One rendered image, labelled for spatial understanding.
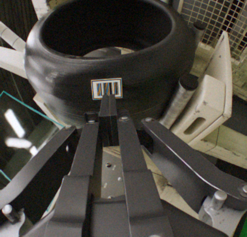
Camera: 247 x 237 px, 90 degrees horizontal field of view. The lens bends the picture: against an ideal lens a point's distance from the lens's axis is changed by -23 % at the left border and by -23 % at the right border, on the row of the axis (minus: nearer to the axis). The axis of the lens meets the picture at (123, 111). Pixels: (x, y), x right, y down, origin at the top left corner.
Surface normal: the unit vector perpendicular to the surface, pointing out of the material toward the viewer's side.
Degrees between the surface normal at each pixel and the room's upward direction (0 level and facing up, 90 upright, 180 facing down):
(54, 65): 90
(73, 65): 92
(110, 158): 90
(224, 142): 90
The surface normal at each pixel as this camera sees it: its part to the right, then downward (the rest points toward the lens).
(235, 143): 0.00, -0.45
